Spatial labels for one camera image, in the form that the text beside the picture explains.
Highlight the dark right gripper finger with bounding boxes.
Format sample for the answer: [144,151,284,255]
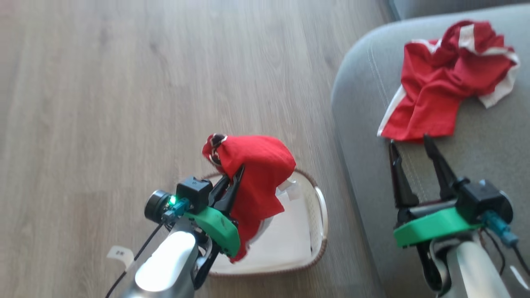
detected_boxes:
[388,140,420,210]
[422,134,461,201]

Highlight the white laundry basket brown rim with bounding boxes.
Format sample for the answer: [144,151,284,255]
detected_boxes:
[202,167,329,277]

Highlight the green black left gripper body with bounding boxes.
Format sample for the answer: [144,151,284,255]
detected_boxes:
[182,205,241,291]

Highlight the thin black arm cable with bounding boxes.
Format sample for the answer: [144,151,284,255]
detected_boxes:
[480,230,530,277]
[104,223,165,298]

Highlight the red shorts with white stripes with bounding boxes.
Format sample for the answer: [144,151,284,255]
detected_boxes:
[376,19,520,142]

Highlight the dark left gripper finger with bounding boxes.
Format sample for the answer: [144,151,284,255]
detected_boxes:
[208,175,231,208]
[213,165,246,217]

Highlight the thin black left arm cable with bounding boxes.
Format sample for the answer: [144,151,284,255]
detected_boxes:
[104,223,165,298]

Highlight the grey fabric sofa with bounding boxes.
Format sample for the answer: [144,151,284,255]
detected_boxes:
[331,0,530,298]

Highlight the red shirt with dark collar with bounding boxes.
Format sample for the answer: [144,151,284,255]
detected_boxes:
[202,133,297,264]

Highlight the small white paper label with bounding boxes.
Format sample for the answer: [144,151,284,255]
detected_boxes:
[106,246,135,272]

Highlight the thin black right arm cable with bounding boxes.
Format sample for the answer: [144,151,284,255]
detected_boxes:
[480,230,530,277]

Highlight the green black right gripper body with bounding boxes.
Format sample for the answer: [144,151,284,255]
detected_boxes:
[393,198,484,293]

